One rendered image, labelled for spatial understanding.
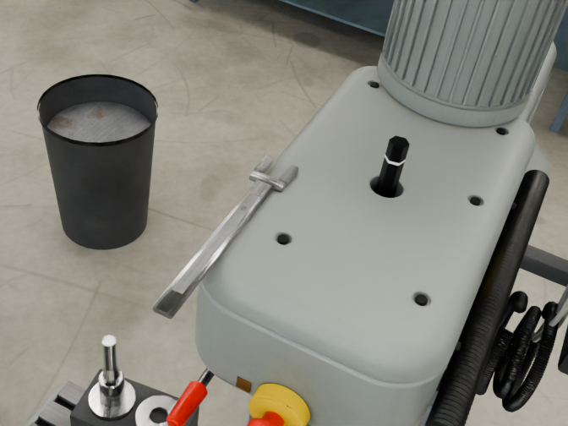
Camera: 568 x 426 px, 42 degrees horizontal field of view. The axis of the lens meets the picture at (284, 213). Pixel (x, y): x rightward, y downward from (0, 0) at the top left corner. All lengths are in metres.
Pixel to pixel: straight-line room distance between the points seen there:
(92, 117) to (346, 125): 2.41
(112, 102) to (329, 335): 2.72
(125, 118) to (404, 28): 2.39
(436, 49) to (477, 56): 0.05
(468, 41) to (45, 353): 2.39
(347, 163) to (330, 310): 0.22
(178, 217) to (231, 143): 0.64
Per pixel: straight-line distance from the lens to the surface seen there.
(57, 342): 3.03
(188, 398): 0.81
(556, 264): 1.20
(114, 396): 1.47
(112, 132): 3.14
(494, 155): 0.91
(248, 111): 4.19
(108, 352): 1.38
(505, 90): 0.93
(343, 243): 0.73
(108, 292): 3.17
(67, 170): 3.05
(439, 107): 0.92
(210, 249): 0.69
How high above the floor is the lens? 2.39
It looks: 42 degrees down
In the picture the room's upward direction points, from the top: 10 degrees clockwise
